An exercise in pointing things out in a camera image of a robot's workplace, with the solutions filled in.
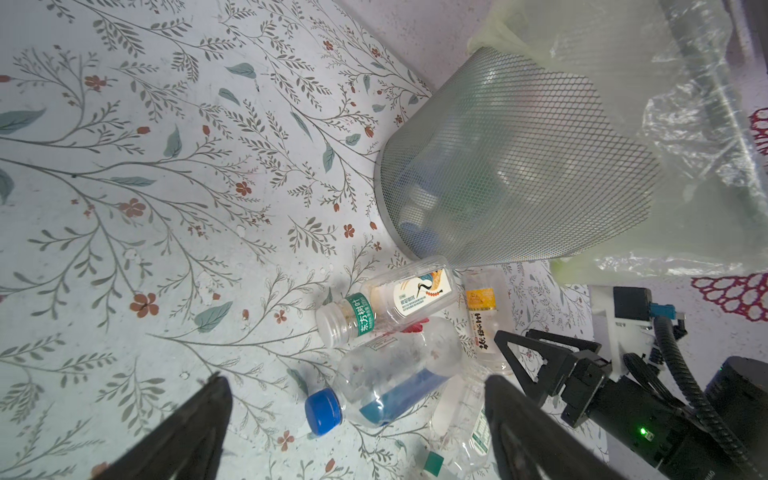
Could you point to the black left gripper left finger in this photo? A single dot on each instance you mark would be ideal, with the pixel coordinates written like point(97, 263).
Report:
point(186, 445)

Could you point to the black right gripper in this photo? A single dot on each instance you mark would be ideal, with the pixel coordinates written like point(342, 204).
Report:
point(667, 437)

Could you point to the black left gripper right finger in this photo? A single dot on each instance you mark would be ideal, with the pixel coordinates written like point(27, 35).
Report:
point(528, 444)

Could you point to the small bottle yellow label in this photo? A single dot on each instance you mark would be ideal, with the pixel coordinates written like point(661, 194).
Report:
point(490, 311)

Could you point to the grey mesh waste bin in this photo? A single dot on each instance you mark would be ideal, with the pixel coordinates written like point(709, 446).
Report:
point(507, 162)

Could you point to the green plastic bin liner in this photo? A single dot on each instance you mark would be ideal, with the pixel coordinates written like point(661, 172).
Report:
point(660, 70)

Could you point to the clear bottle green label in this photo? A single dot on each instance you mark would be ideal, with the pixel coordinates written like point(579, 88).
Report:
point(461, 441)

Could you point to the crushed clear bottle blue cap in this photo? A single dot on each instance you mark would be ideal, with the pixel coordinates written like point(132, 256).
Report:
point(380, 380)

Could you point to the small bottle green cap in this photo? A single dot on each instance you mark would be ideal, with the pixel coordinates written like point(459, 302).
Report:
point(390, 302)

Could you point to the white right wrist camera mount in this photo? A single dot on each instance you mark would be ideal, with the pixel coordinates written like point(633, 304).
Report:
point(623, 323)

